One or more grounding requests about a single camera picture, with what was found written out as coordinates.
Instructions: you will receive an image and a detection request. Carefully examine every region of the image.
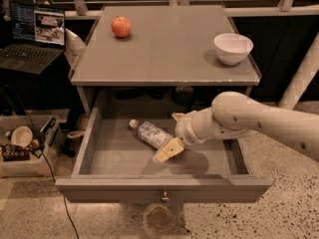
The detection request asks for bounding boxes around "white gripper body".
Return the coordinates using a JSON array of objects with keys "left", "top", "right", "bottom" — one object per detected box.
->
[{"left": 174, "top": 112, "right": 204, "bottom": 145}]

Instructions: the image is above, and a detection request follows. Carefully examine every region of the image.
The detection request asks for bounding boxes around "blue plastic water bottle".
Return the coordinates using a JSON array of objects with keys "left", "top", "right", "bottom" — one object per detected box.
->
[{"left": 129, "top": 119, "right": 172, "bottom": 149}]

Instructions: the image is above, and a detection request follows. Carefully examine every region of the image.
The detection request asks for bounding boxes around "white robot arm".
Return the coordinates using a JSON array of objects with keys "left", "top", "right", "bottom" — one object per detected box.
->
[{"left": 153, "top": 34, "right": 319, "bottom": 162}]

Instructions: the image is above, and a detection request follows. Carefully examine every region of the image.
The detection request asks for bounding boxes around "brass drawer knob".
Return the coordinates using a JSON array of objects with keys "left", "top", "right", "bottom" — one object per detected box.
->
[{"left": 160, "top": 191, "right": 170, "bottom": 203}]

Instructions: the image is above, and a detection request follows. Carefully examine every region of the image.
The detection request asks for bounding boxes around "open grey top drawer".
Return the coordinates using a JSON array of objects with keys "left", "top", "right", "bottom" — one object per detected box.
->
[{"left": 55, "top": 88, "right": 273, "bottom": 205}]

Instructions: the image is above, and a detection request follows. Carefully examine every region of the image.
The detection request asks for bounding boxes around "grey cabinet with counter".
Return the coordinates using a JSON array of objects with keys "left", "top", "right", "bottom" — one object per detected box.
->
[{"left": 71, "top": 5, "right": 261, "bottom": 114}]

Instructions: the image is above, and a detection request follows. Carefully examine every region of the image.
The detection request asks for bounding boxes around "white ceramic bowl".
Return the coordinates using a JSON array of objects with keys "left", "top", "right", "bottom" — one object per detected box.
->
[{"left": 213, "top": 33, "right": 254, "bottom": 65}]

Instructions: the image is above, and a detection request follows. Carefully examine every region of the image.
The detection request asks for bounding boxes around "red apple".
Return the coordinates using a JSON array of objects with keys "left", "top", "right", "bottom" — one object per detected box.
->
[{"left": 111, "top": 16, "right": 132, "bottom": 38}]

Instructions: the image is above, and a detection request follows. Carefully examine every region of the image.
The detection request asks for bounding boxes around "white plastic bag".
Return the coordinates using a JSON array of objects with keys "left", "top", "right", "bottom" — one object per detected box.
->
[{"left": 64, "top": 29, "right": 86, "bottom": 66}]

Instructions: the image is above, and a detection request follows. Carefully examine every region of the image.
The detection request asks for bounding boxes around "clear plastic storage bin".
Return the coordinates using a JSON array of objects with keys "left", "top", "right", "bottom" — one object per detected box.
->
[{"left": 0, "top": 115, "right": 63, "bottom": 177}]

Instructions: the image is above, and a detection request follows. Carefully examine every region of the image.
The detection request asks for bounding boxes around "small white bowl in bin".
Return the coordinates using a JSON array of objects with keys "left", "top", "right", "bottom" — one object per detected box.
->
[{"left": 11, "top": 125, "right": 33, "bottom": 147}]

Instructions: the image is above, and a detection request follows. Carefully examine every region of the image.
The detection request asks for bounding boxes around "black open laptop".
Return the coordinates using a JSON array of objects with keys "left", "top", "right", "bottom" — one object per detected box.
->
[{"left": 0, "top": 2, "right": 66, "bottom": 75}]

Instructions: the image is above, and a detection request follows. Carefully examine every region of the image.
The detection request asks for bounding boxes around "brown snack packet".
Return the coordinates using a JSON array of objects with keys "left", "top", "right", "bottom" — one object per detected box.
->
[{"left": 0, "top": 144, "right": 30, "bottom": 161}]

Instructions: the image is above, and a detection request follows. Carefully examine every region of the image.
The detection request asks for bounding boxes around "black power cable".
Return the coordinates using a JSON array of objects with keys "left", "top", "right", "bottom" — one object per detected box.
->
[{"left": 6, "top": 83, "right": 80, "bottom": 239}]

